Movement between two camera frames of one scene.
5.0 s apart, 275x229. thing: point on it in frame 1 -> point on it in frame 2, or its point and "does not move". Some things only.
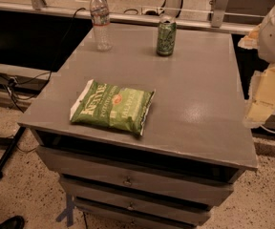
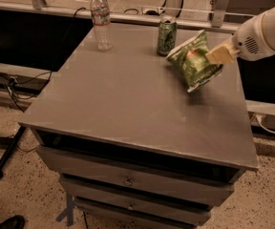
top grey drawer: [137, 176] does not move
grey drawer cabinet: [194, 146] does not move
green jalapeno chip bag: [122, 108] -> [191, 62]
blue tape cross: [69, 212] does not move
